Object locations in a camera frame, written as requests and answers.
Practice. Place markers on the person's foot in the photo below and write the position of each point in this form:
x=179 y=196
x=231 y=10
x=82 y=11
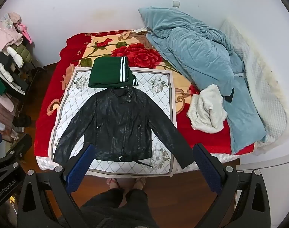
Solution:
x=114 y=184
x=140 y=184

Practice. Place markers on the white fleece garment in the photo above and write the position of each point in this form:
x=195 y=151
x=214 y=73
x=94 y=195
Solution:
x=206 y=109

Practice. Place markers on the pink garment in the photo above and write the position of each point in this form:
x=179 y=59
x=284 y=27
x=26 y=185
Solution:
x=5 y=33

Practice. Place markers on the olive puffer vest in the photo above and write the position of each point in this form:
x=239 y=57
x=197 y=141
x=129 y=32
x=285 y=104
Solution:
x=24 y=53

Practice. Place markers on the person's legs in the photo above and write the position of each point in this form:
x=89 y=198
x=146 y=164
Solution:
x=116 y=209

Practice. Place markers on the white bedside cabinet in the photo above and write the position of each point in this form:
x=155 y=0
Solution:
x=277 y=171

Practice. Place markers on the person's right foot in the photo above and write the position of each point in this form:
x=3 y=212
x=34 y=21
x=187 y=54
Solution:
x=140 y=184

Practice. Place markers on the green striped folded pants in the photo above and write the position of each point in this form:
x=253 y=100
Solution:
x=104 y=73

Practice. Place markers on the person's left foot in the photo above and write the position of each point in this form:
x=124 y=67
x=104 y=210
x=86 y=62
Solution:
x=114 y=184

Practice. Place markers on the red floral blanket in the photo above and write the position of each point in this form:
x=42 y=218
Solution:
x=49 y=99

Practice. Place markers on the white textured mattress pad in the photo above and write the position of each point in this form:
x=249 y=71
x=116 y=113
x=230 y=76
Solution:
x=258 y=76

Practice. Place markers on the black leather jacket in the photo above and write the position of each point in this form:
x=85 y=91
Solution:
x=120 y=123

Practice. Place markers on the black clothes rack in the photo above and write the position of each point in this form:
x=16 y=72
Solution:
x=28 y=80

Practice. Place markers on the black shoes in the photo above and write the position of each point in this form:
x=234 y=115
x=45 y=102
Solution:
x=22 y=121

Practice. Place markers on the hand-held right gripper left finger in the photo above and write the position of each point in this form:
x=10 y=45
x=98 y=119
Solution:
x=80 y=167

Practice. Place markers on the white wall switch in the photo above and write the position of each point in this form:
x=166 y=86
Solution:
x=176 y=3

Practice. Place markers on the white floral quilted mat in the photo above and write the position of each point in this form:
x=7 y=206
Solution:
x=158 y=99

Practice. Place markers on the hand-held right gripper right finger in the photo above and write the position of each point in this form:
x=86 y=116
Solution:
x=207 y=168

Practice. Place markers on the pink clothes hanger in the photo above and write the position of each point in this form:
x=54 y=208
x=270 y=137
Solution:
x=25 y=34

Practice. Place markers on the white puffer jacket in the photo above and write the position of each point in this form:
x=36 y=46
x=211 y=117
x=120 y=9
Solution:
x=4 y=64

